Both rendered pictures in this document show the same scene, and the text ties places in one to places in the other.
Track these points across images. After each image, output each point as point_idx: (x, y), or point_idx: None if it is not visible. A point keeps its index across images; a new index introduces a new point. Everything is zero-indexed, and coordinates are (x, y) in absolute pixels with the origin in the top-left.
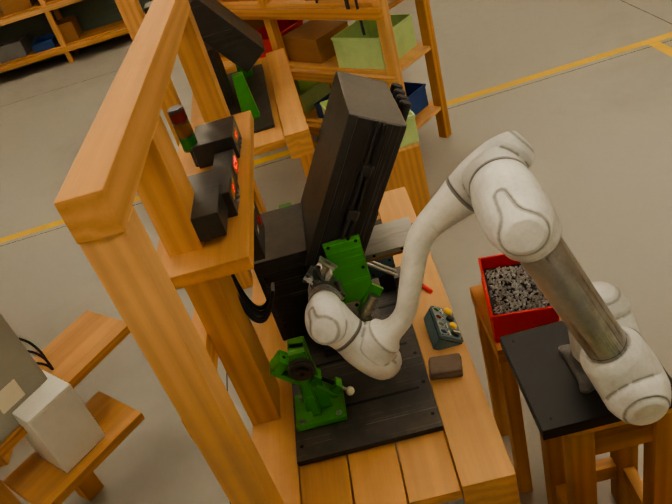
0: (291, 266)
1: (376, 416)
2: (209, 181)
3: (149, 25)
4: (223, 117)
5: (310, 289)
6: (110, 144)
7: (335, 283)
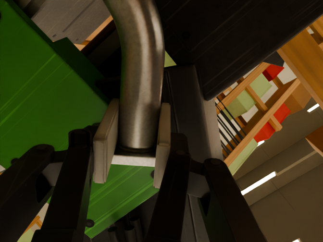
0: (231, 24)
1: None
2: None
3: None
4: (316, 85)
5: (147, 18)
6: None
7: (50, 175)
